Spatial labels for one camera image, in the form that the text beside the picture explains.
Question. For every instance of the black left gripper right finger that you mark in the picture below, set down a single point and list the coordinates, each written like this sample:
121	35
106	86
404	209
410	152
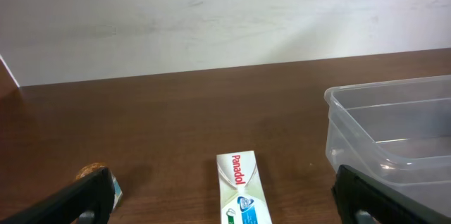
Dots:
361	199

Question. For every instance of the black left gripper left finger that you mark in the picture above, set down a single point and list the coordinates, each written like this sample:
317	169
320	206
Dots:
93	193

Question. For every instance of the clear plastic container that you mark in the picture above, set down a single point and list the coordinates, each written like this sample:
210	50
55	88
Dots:
397	132

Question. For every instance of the small jar gold lid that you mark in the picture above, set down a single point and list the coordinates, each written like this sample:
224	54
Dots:
118	193

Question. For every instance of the white Panadol box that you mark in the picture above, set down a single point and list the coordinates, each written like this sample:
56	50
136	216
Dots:
242	198

